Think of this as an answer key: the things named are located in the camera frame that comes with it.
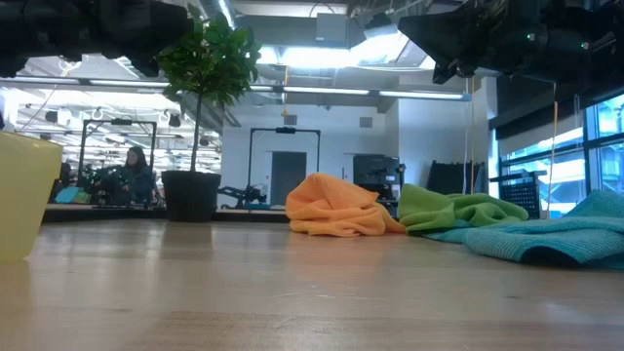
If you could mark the large window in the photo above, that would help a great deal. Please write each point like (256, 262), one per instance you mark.
(565, 170)

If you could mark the black background robot arm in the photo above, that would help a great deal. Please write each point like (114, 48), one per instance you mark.
(244, 195)

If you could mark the black equipment cabinet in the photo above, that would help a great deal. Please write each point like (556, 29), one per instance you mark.
(378, 168)

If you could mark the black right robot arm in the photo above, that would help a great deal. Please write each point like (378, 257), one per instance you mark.
(590, 39)

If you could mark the black panel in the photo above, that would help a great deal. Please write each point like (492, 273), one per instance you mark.
(451, 178)

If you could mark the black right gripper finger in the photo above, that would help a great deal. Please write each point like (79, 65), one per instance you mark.
(458, 34)

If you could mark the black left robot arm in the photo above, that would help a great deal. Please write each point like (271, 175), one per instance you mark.
(34, 29)

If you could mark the grey door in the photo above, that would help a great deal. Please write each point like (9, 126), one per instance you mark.
(287, 178)

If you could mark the green microfiber towel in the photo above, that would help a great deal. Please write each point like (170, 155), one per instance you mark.
(439, 209)

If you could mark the orange microfiber towel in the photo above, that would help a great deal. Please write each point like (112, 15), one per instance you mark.
(331, 205)

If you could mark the potted green plant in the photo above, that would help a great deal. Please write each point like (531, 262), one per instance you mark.
(209, 63)

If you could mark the black perforated cart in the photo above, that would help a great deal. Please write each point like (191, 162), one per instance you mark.
(521, 192)

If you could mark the black table frame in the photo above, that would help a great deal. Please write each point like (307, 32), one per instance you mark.
(78, 214)

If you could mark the black gantry frame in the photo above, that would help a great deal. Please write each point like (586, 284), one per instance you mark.
(285, 130)
(117, 122)

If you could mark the person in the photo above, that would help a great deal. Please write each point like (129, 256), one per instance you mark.
(134, 180)

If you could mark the teal microfiber towel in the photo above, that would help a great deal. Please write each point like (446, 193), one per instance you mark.
(560, 239)

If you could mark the yellow plastic bin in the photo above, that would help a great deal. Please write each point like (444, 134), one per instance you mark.
(24, 195)

